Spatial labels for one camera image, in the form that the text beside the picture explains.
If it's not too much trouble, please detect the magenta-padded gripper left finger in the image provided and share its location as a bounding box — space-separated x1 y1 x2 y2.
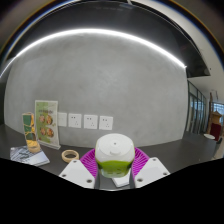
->
58 148 100 190

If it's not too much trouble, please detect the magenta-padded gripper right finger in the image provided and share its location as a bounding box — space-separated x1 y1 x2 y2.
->
131 147 171 189

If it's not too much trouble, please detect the green and white charger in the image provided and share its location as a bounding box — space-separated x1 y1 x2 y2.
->
94 133 136 179

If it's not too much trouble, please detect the beige tape roll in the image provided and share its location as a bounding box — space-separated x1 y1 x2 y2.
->
61 149 80 163

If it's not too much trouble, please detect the grey printed brochure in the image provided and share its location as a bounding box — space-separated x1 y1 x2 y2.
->
9 145 51 167

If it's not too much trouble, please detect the acrylic stand with green menu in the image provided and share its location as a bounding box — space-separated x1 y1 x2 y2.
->
34 99 62 150

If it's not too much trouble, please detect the small orange sign wooden base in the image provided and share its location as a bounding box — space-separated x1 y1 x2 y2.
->
21 112 42 154

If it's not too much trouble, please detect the black-framed glass partition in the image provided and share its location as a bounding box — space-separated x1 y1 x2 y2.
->
186 79 224 134

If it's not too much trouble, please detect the ceiling light strip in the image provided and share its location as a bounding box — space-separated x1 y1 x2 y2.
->
0 28 187 79

